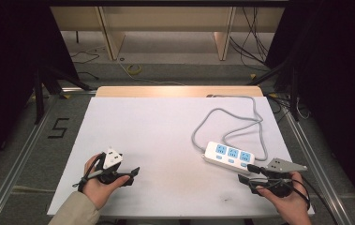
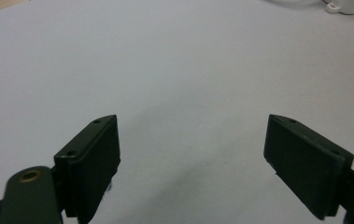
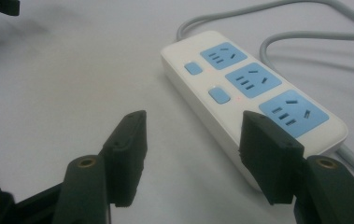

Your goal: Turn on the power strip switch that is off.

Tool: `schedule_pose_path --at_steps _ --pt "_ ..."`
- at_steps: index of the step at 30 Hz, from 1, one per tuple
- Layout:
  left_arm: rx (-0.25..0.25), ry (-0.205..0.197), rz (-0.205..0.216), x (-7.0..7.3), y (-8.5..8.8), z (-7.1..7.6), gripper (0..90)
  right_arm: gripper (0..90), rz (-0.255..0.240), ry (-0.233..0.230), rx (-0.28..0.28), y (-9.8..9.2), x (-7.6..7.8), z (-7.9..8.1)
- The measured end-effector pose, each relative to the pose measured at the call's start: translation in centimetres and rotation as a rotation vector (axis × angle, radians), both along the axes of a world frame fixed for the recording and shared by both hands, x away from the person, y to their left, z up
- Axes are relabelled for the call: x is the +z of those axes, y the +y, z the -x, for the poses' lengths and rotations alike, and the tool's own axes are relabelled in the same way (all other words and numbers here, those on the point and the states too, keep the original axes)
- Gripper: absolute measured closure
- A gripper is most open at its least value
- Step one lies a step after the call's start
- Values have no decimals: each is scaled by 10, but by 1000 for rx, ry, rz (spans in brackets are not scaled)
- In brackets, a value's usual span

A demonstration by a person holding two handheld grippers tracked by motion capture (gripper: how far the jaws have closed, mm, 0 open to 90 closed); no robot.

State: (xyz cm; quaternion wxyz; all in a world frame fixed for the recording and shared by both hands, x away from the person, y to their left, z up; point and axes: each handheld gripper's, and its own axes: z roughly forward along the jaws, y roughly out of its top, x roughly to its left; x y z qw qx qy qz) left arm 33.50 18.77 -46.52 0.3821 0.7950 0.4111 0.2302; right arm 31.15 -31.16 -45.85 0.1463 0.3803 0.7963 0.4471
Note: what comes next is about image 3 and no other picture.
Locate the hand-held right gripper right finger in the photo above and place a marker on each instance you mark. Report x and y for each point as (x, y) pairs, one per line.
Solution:
(268, 158)

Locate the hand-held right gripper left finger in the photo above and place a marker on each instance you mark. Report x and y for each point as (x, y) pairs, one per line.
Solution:
(124, 158)

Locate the white and blue power strip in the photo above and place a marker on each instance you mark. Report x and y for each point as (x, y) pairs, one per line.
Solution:
(215, 77)

